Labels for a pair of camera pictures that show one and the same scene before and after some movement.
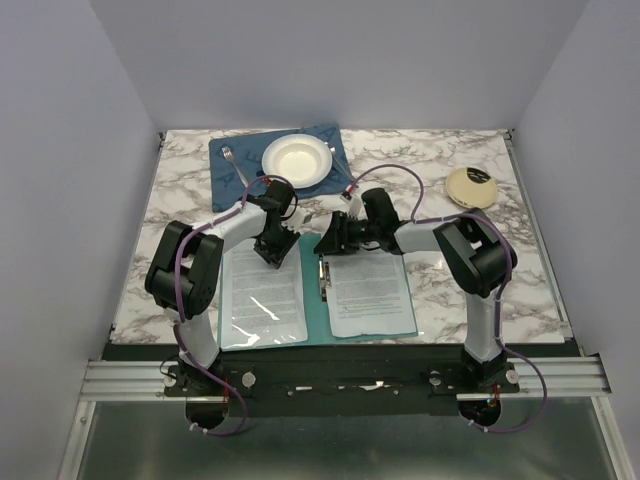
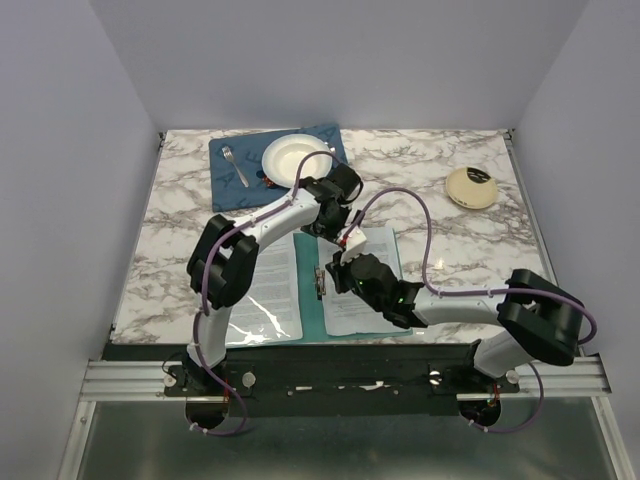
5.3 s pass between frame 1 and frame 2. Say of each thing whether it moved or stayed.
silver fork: stayed
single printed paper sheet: stayed
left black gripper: moved
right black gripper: moved
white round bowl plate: stayed
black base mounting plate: stayed
